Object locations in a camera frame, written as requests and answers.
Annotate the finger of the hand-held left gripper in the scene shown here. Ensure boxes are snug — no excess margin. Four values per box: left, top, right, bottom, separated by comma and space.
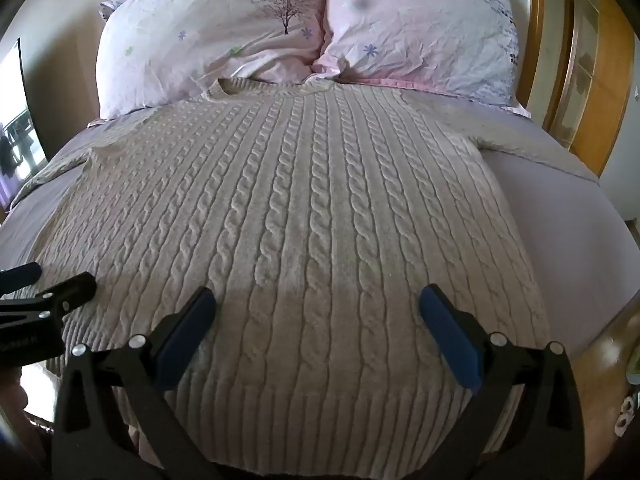
0, 272, 98, 322
0, 262, 43, 299

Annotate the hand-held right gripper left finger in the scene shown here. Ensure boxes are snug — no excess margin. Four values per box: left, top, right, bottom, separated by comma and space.
52, 286, 224, 480

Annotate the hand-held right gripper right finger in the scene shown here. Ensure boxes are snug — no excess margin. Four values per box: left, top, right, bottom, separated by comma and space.
418, 284, 587, 480

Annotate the beige cable-knit sweater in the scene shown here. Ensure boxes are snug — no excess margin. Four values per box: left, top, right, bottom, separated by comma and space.
11, 76, 600, 476

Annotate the lilac bed sheet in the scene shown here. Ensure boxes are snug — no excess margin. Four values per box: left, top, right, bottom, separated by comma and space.
0, 108, 640, 441

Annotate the window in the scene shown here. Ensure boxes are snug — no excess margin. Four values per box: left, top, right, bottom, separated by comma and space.
0, 38, 49, 211

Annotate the pink tree-print pillow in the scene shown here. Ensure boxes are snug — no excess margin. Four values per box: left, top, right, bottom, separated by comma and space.
95, 0, 332, 120

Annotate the wooden wardrobe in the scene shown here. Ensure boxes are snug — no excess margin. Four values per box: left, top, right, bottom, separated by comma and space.
543, 0, 636, 178

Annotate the pink flower-print pillow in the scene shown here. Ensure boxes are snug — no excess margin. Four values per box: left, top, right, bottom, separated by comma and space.
312, 0, 532, 119

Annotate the wooden headboard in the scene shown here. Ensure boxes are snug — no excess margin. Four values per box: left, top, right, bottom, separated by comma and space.
515, 0, 546, 111

